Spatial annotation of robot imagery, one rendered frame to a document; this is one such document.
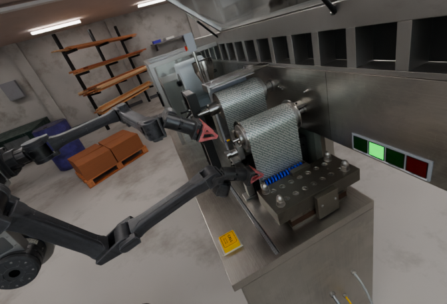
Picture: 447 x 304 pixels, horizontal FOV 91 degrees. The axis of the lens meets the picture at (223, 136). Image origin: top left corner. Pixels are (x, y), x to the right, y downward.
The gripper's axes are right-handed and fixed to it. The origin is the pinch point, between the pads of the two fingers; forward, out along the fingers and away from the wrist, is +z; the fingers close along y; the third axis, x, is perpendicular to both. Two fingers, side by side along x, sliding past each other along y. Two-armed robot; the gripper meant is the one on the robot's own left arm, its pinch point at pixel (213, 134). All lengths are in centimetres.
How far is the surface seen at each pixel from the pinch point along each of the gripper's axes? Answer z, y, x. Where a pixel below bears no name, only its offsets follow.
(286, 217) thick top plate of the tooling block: 31.1, 22.9, -17.8
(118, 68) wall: -101, -830, -68
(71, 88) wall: -220, -803, -183
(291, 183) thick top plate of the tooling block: 36.6, 12.4, -8.4
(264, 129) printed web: 19.4, 2.6, 8.6
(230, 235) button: 18.8, 12.5, -37.1
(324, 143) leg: 71, -12, 10
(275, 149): 28.9, 2.8, 1.9
